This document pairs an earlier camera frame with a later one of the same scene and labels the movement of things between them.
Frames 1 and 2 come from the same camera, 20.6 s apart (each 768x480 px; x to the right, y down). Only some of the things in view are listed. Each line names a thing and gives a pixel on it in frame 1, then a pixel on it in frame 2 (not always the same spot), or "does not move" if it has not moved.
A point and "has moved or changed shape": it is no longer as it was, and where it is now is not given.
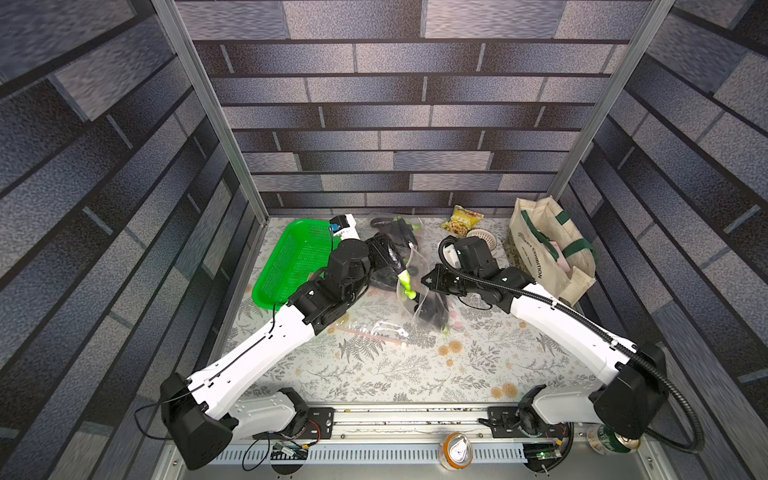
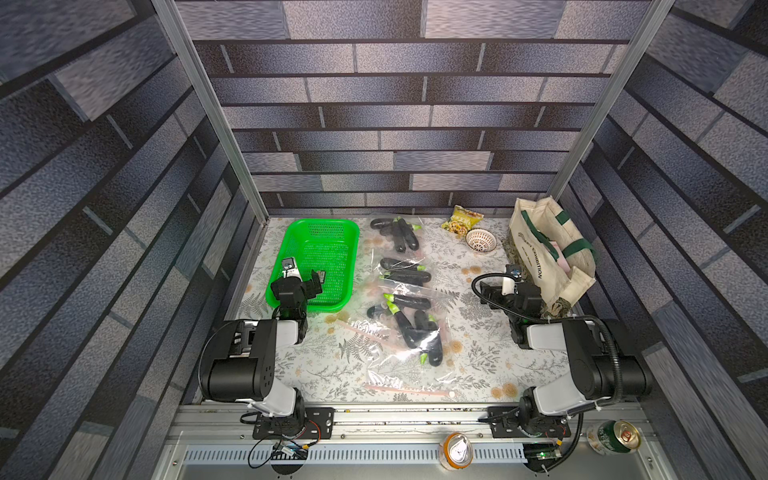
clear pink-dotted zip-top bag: (402, 228) does not move
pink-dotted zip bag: (425, 310) has moved or changed shape
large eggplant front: (407, 231) does not move
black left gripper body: (377, 258) → (307, 293)
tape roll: (456, 451) does not move
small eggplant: (406, 280) → (435, 350)
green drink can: (603, 440) does not move
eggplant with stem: (383, 222) does not move
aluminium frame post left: (178, 33) does not move
